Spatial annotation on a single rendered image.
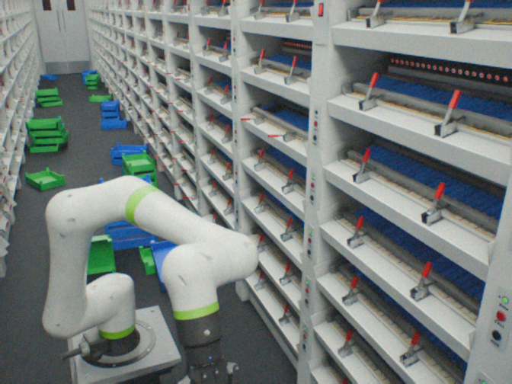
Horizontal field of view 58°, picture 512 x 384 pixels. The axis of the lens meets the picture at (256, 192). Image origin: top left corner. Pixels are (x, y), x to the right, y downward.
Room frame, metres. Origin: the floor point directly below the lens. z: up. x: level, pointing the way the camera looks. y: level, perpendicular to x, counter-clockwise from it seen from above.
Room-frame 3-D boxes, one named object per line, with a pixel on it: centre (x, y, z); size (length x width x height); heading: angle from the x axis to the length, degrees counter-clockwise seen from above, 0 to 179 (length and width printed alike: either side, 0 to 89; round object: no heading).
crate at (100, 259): (2.19, 0.94, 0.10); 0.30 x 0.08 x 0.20; 109
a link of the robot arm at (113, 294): (1.27, 0.48, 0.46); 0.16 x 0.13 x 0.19; 136
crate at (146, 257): (2.33, 0.51, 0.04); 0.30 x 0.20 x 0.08; 112
